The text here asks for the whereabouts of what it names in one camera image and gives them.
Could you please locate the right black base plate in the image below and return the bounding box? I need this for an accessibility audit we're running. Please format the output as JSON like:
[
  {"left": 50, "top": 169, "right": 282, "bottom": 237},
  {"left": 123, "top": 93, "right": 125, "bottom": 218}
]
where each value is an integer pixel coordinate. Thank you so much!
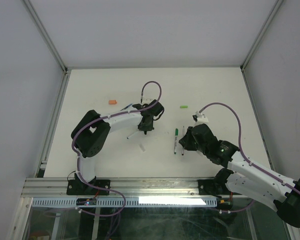
[{"left": 197, "top": 179, "right": 218, "bottom": 197}]

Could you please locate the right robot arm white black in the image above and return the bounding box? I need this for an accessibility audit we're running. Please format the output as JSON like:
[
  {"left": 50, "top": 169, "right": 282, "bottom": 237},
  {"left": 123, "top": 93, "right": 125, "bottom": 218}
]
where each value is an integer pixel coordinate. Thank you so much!
[{"left": 179, "top": 123, "right": 300, "bottom": 228}]

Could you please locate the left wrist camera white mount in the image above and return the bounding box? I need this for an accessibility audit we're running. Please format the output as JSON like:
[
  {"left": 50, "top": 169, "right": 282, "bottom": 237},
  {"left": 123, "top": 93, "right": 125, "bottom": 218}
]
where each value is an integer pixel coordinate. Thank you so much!
[{"left": 142, "top": 98, "right": 153, "bottom": 104}]

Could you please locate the white green end pen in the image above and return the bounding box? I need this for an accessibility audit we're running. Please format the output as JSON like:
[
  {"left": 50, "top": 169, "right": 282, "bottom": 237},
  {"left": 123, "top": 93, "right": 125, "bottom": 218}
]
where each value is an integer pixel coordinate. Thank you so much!
[{"left": 173, "top": 132, "right": 178, "bottom": 155}]

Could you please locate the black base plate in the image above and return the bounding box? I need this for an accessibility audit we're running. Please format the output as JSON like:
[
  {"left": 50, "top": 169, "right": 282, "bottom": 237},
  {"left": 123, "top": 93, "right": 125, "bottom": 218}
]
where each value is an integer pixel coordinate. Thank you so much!
[
  {"left": 66, "top": 178, "right": 111, "bottom": 196},
  {"left": 197, "top": 179, "right": 218, "bottom": 197}
]

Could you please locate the white black end pen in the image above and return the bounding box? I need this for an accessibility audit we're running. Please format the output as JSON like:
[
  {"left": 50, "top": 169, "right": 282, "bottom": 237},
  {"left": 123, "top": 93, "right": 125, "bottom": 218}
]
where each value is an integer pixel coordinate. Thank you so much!
[{"left": 181, "top": 126, "right": 185, "bottom": 156}]

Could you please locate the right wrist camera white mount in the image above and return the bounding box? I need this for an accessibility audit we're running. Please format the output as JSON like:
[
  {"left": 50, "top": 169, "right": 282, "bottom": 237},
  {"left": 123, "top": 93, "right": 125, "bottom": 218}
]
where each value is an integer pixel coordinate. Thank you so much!
[{"left": 192, "top": 111, "right": 209, "bottom": 124}]

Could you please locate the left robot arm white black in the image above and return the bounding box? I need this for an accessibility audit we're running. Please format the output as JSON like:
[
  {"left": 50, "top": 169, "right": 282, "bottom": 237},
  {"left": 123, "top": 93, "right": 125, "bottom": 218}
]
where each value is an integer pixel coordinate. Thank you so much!
[{"left": 71, "top": 99, "right": 165, "bottom": 195}]

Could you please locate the orange pen cap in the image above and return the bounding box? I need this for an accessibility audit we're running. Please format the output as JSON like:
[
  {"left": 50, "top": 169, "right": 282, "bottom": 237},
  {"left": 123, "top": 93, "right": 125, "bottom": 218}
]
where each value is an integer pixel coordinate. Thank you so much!
[{"left": 108, "top": 100, "right": 117, "bottom": 105}]

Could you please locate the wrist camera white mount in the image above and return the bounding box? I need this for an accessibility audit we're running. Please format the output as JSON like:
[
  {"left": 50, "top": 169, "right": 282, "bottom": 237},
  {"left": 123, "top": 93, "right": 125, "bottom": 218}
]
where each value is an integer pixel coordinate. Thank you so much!
[
  {"left": 192, "top": 111, "right": 209, "bottom": 124},
  {"left": 142, "top": 98, "right": 153, "bottom": 104}
]

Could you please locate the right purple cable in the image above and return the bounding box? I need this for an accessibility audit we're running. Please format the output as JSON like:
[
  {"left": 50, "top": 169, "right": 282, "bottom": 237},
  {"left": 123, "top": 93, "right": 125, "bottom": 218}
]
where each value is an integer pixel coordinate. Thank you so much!
[{"left": 198, "top": 102, "right": 300, "bottom": 221}]

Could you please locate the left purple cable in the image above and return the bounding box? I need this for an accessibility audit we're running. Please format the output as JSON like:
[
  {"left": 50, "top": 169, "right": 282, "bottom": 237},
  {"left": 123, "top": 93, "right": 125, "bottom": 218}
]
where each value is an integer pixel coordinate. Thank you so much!
[{"left": 72, "top": 81, "right": 163, "bottom": 181}]

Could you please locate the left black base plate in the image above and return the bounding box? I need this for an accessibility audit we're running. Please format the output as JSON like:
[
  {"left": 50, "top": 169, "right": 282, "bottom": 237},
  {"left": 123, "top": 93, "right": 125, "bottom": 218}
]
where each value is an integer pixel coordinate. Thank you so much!
[{"left": 66, "top": 178, "right": 111, "bottom": 196}]

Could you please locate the clear pen cap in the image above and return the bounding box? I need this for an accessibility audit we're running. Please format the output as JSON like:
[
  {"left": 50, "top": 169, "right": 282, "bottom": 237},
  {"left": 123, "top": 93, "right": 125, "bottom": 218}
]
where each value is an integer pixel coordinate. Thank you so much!
[{"left": 139, "top": 143, "right": 146, "bottom": 152}]

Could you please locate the white slotted cable duct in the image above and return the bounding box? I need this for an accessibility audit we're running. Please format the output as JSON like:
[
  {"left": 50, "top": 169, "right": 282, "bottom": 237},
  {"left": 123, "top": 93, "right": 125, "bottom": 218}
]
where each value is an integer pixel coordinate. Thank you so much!
[{"left": 32, "top": 196, "right": 218, "bottom": 209}]

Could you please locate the aluminium mounting rail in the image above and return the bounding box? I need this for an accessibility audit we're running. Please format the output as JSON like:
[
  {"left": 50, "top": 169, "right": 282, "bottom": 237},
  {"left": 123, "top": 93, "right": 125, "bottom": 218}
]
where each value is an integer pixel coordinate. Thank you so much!
[{"left": 22, "top": 176, "right": 216, "bottom": 198}]

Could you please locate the dark blue barrel pen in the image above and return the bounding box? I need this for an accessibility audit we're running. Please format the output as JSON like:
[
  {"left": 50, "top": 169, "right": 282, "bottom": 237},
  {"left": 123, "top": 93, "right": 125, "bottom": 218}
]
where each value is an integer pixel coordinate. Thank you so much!
[{"left": 120, "top": 103, "right": 133, "bottom": 111}]

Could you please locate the purple cable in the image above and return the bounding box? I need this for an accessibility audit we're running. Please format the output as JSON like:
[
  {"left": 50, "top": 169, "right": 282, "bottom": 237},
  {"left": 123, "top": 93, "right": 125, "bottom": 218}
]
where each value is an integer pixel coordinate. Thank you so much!
[
  {"left": 72, "top": 81, "right": 163, "bottom": 181},
  {"left": 198, "top": 102, "right": 300, "bottom": 221}
]

